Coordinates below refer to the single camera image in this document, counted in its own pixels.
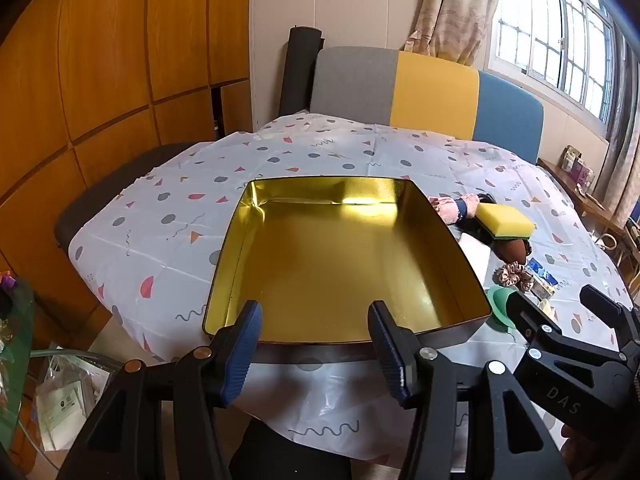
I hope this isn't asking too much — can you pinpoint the wooden side table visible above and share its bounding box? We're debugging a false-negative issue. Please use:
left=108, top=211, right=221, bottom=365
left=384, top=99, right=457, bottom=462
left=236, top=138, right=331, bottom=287
left=537, top=157, right=626, bottom=242

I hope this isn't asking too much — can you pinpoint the pink satin scrunchie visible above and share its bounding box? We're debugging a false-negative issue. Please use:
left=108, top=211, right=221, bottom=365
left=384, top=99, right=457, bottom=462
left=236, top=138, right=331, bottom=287
left=495, top=261, right=535, bottom=292

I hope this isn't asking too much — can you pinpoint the grey yellow blue chair backrest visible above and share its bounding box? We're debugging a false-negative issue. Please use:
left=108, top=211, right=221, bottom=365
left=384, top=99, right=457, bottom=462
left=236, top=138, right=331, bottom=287
left=310, top=46, right=545, bottom=165

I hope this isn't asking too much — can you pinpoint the rattan chair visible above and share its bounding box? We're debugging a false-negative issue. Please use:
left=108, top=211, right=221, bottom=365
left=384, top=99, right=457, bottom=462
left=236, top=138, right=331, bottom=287
left=599, top=220, right=640, bottom=283

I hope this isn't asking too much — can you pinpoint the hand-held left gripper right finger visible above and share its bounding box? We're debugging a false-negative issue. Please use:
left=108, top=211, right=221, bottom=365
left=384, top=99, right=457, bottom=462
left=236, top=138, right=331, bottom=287
left=367, top=300, right=576, bottom=480

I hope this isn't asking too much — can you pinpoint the brown makeup sponge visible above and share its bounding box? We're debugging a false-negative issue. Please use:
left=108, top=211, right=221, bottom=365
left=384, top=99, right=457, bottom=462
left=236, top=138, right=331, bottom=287
left=492, top=239, right=529, bottom=264

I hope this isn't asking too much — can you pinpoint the black rolled mat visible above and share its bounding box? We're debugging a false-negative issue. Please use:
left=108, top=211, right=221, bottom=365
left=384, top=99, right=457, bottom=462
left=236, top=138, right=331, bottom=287
left=279, top=25, right=324, bottom=117

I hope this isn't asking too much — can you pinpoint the patterned white tablecloth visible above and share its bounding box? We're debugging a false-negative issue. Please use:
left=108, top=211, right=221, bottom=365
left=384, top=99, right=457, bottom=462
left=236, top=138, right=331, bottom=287
left=69, top=112, right=636, bottom=472

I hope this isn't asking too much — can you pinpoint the person's right hand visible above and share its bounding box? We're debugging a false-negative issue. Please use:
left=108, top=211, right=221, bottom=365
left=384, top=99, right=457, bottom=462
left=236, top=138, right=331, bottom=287
left=560, top=422, right=628, bottom=480

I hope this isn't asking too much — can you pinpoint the pink towel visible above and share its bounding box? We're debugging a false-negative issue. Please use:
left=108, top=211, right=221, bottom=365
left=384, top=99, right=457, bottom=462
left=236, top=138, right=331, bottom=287
left=429, top=193, right=482, bottom=225

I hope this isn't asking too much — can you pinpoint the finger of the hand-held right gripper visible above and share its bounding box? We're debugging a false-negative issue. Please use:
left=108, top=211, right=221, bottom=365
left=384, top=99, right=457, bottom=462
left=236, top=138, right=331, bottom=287
left=580, top=284, right=640, bottom=357
left=505, top=292, right=564, bottom=357

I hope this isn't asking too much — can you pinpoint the plastic bag with papers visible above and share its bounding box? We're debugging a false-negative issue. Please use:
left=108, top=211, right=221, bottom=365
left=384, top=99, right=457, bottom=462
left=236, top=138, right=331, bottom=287
left=30, top=349, right=122, bottom=454

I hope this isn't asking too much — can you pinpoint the purple box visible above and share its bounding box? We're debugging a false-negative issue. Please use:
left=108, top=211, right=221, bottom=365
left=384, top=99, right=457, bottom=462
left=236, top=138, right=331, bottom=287
left=560, top=146, right=594, bottom=186

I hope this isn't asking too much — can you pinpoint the beige patterned curtain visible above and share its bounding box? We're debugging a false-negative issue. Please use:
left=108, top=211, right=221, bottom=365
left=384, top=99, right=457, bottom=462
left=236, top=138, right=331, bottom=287
left=595, top=35, right=640, bottom=228
left=404, top=0, right=506, bottom=67

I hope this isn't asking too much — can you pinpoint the yellow sponge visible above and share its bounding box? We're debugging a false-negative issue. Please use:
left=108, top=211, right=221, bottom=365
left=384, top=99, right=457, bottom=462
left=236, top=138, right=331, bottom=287
left=475, top=202, right=536, bottom=240

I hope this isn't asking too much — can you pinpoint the green glass table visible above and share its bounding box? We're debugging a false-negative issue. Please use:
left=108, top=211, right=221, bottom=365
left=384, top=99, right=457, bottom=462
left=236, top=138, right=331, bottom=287
left=0, top=270, right=37, bottom=448

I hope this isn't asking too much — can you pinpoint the blue tissue packet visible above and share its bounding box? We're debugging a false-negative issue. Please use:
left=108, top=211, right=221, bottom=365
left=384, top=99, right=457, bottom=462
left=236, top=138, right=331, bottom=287
left=527, top=257, right=559, bottom=301

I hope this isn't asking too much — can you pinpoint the barred window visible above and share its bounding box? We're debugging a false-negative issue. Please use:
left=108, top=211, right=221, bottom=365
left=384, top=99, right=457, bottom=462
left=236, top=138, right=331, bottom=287
left=487, top=0, right=632, bottom=132

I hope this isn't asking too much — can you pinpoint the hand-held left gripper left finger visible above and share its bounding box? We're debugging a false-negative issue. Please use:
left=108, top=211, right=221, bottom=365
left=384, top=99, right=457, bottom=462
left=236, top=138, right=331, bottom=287
left=57, top=300, right=264, bottom=480

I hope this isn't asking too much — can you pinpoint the wooden wardrobe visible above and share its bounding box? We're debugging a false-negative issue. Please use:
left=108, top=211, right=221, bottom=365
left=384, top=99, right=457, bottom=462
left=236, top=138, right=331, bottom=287
left=0, top=0, right=253, bottom=356

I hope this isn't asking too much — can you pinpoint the gold tin box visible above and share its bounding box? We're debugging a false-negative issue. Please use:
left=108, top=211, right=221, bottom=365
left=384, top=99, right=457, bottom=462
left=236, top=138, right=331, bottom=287
left=202, top=176, right=493, bottom=352

